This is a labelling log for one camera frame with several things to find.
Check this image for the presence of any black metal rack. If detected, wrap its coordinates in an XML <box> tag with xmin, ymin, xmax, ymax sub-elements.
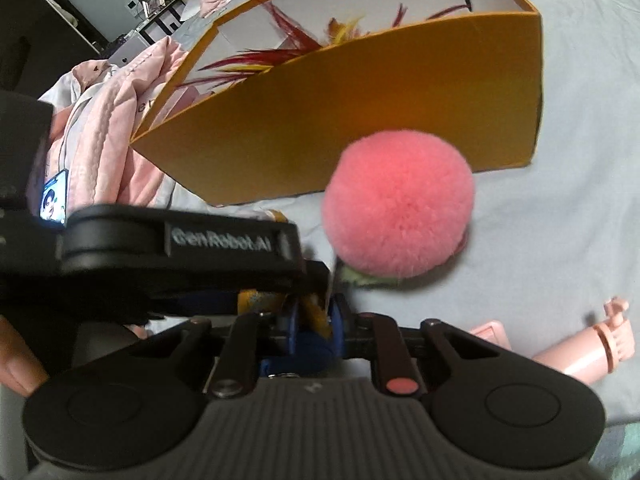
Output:
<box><xmin>139</xmin><ymin>0</ymin><xmax>189</xmax><ymax>44</ymax></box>

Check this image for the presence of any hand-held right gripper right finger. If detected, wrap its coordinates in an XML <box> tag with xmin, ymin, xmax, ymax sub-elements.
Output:
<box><xmin>333</xmin><ymin>295</ymin><xmax>506</xmax><ymax>398</ymax></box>

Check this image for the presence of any pink plush peach toy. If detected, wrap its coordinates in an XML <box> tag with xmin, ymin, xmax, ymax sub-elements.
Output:
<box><xmin>322</xmin><ymin>130</ymin><xmax>475</xmax><ymax>289</ymax></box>

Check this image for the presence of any pink white quilt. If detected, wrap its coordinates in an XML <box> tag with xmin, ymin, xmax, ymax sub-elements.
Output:
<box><xmin>39</xmin><ymin>37</ymin><xmax>217</xmax><ymax>222</ymax></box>

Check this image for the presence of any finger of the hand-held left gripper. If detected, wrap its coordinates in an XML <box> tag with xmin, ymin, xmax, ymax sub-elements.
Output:
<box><xmin>239</xmin><ymin>259</ymin><xmax>333</xmax><ymax>313</ymax></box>

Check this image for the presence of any smartphone with lit screen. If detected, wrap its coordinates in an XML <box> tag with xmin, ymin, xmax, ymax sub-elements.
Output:
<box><xmin>39</xmin><ymin>170</ymin><xmax>69</xmax><ymax>224</ymax></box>

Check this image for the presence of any person's left hand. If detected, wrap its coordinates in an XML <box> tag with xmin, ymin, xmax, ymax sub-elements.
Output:
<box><xmin>0</xmin><ymin>316</ymin><xmax>52</xmax><ymax>399</ymax></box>

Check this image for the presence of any large orange cardboard box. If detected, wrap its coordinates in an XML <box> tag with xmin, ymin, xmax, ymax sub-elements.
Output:
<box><xmin>129</xmin><ymin>0</ymin><xmax>545</xmax><ymax>208</ymax></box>

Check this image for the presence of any red yellow feather toy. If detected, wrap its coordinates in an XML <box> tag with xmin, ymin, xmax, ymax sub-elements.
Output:
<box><xmin>185</xmin><ymin>1</ymin><xmax>474</xmax><ymax>92</ymax></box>

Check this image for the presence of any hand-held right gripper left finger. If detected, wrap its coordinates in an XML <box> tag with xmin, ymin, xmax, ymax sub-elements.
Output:
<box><xmin>125</xmin><ymin>302</ymin><xmax>303</xmax><ymax>401</ymax></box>

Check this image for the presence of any black cabinet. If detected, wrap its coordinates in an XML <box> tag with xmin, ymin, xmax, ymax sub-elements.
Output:
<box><xmin>0</xmin><ymin>0</ymin><xmax>109</xmax><ymax>97</ymax></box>

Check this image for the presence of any white storage unit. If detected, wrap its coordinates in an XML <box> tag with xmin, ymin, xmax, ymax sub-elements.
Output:
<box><xmin>106</xmin><ymin>34</ymin><xmax>157</xmax><ymax>64</ymax></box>

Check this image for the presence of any yellow blue fabric toy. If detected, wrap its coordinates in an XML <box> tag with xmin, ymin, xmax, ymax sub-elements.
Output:
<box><xmin>237</xmin><ymin>287</ymin><xmax>346</xmax><ymax>378</ymax></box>

